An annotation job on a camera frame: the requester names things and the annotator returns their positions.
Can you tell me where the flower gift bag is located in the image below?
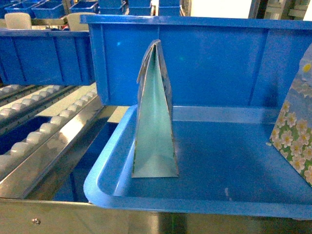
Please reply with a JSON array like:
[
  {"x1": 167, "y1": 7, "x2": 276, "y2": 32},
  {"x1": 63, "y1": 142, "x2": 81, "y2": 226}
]
[
  {"x1": 270, "y1": 46, "x2": 312, "y2": 185},
  {"x1": 132, "y1": 39, "x2": 178, "y2": 178}
]

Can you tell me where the large blue storage crate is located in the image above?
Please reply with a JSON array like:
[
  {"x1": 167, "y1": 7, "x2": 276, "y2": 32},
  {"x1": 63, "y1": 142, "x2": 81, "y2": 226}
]
[{"x1": 80, "y1": 15, "x2": 312, "y2": 107}]

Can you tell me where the shallow blue plastic tray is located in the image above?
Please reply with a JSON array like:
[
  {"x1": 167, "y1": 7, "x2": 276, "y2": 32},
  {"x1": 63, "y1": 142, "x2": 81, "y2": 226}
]
[{"x1": 83, "y1": 106, "x2": 312, "y2": 220}]

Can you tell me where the grey office chair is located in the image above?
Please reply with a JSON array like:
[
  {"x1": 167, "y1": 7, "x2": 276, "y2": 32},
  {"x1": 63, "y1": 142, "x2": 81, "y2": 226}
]
[{"x1": 4, "y1": 12, "x2": 32, "y2": 30}]

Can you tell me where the blue crate on left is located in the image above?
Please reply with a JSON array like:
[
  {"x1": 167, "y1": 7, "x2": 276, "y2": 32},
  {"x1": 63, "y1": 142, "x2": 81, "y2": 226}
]
[{"x1": 0, "y1": 29, "x2": 95, "y2": 86}]

